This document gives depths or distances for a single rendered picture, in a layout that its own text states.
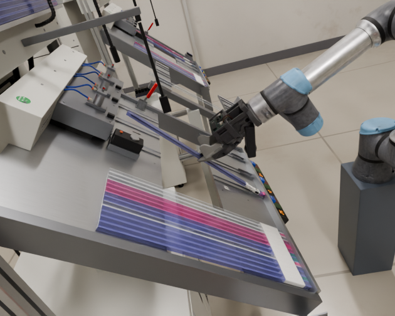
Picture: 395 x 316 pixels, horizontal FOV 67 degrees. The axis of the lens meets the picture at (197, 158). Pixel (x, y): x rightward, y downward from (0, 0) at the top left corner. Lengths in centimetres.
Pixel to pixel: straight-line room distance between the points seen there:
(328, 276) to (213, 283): 112
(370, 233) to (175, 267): 108
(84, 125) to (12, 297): 38
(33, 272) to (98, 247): 79
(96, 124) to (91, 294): 57
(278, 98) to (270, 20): 365
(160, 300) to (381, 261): 108
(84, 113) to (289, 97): 50
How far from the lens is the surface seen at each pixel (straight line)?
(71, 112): 75
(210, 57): 438
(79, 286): 114
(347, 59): 102
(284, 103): 79
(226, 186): 92
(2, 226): 53
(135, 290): 102
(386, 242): 159
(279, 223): 92
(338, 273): 171
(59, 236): 52
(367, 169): 132
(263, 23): 439
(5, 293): 58
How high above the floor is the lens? 140
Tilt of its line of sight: 33 degrees down
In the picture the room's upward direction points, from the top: 16 degrees counter-clockwise
